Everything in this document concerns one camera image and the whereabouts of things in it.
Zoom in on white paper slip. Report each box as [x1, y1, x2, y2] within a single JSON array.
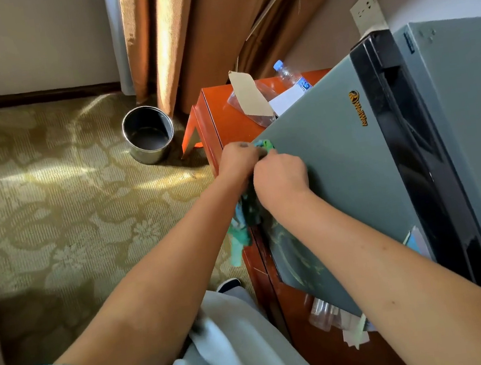
[[340, 312, 380, 352]]

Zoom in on grey mini fridge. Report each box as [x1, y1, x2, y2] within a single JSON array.
[[237, 14, 481, 354]]

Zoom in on round metal trash bin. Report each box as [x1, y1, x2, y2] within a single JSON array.
[[119, 102, 179, 168]]

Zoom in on green blue cleaning cloth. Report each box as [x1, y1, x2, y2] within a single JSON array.
[[216, 137, 290, 269]]

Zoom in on person's left hand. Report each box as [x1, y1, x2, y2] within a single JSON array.
[[214, 138, 272, 188]]

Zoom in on brown curtain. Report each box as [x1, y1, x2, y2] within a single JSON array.
[[120, 0, 374, 122]]

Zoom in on white sheer curtain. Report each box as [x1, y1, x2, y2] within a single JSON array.
[[103, 0, 137, 98]]

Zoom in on white wall socket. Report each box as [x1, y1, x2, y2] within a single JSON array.
[[348, 0, 391, 40]]

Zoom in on person's right forearm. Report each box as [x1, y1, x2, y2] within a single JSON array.
[[268, 168, 481, 365]]

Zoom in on plastic water bottle blue label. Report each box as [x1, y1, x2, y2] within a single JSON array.
[[272, 56, 314, 97]]

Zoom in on person's grey shirt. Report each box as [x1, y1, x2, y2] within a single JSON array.
[[0, 277, 327, 365]]

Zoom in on clear plastic water bottles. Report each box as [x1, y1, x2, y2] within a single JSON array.
[[305, 295, 343, 334]]

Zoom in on person's left forearm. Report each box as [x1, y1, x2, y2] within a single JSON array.
[[35, 175, 272, 365]]

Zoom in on person's right hand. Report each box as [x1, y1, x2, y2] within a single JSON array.
[[248, 145, 313, 214]]

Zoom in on white paper sheet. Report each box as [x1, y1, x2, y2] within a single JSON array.
[[267, 82, 316, 118]]

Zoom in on person's right black shoe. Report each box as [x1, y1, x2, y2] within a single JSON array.
[[215, 277, 243, 294]]

